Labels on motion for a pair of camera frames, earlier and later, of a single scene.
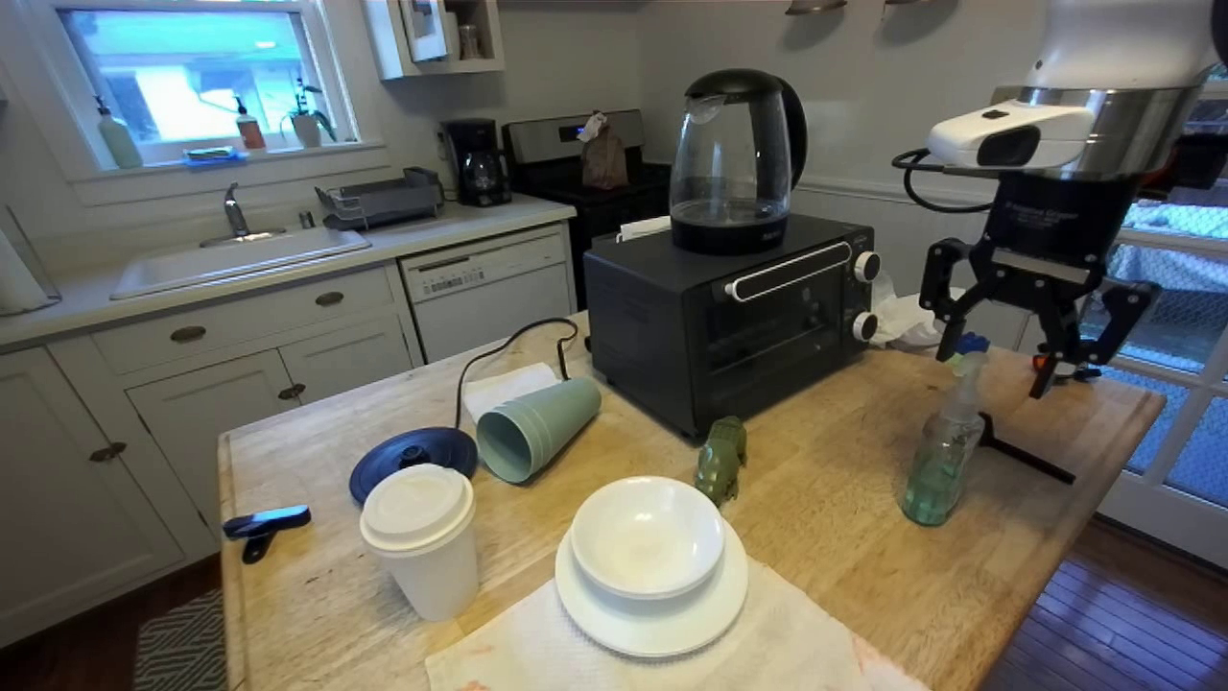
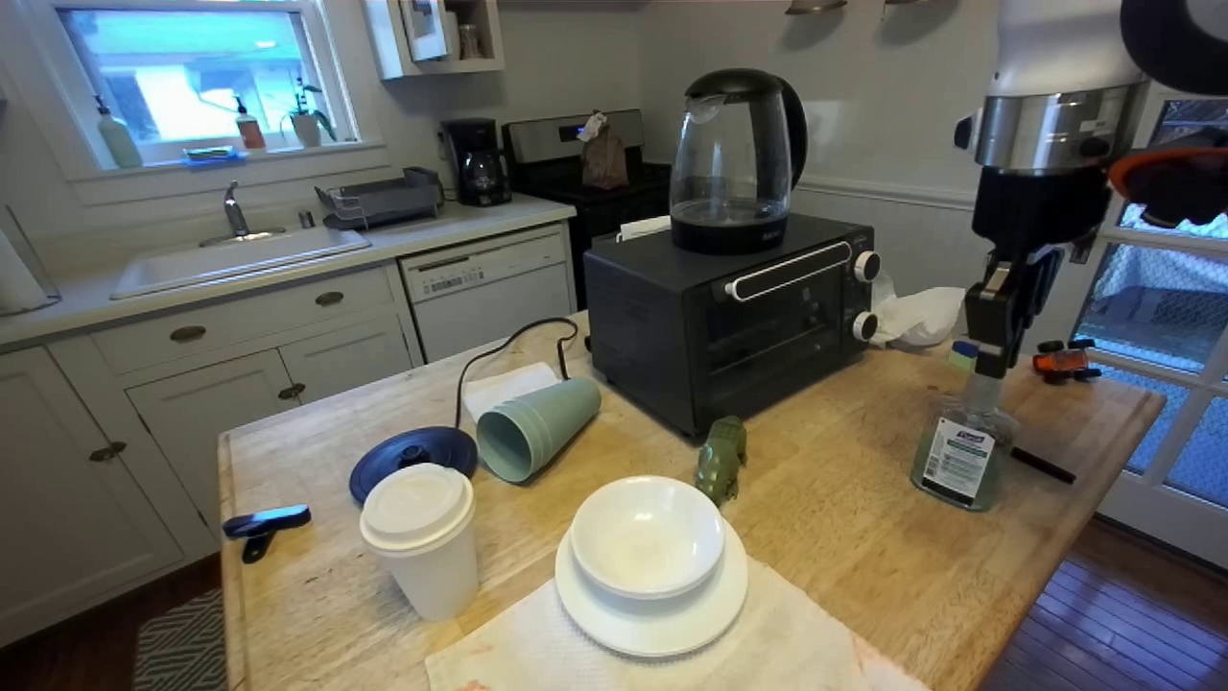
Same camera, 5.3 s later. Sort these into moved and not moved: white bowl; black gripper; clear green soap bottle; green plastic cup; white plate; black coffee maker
Moved: clear green soap bottle; black gripper
Not moved: white plate; white bowl; black coffee maker; green plastic cup
